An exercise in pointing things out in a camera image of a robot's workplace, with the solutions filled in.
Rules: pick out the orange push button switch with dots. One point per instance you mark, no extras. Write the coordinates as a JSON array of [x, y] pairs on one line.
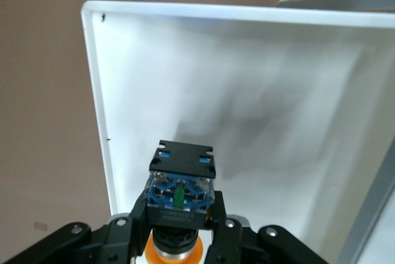
[[180, 168]]

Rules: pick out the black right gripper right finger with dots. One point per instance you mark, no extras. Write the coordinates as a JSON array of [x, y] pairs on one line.
[[247, 245]]

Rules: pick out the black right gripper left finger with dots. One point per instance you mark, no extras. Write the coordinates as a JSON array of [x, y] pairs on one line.
[[92, 245]]

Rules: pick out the white plastic drawer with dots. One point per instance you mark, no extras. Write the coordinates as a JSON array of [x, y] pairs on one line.
[[216, 76]]

